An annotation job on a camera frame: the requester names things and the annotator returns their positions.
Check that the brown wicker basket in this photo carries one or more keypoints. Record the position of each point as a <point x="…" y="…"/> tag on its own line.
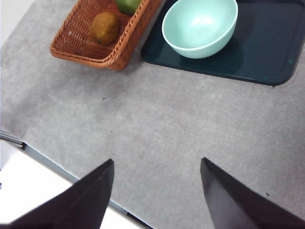
<point x="76" y="35"/>

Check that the teal ceramic bowl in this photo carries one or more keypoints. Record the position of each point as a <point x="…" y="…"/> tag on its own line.
<point x="197" y="28"/>

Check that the brown-yellow kiwi fruit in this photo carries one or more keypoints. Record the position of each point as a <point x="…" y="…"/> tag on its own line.
<point x="104" y="28"/>

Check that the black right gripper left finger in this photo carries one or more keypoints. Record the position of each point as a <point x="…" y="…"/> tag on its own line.
<point x="81" y="202"/>

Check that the green avocado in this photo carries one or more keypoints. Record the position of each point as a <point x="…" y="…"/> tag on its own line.
<point x="128" y="6"/>

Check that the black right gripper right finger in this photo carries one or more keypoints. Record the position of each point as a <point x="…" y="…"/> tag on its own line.
<point x="233" y="205"/>

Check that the dark rectangular tray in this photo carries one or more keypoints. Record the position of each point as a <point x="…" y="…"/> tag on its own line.
<point x="262" y="47"/>

